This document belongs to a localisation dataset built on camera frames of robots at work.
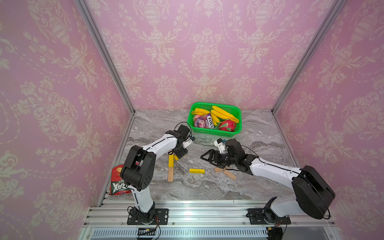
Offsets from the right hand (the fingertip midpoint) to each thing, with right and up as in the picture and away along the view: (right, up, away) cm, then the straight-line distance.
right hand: (203, 163), depth 79 cm
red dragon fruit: (+18, +20, +21) cm, 34 cm away
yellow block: (-15, +2, +6) cm, 17 cm away
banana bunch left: (-1, +30, +31) cm, 43 cm away
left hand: (-14, +4, +15) cm, 21 cm away
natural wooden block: (-19, -9, +9) cm, 22 cm away
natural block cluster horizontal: (+10, -6, +9) cm, 15 cm away
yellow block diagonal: (-19, -2, +13) cm, 23 cm away
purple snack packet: (+2, +23, +25) cm, 34 cm away
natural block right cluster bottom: (+16, -9, +8) cm, 20 cm away
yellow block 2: (-4, -7, +9) cm, 12 cm away
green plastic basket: (+26, +31, +31) cm, 51 cm away
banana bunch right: (+11, +29, +29) cm, 42 cm away
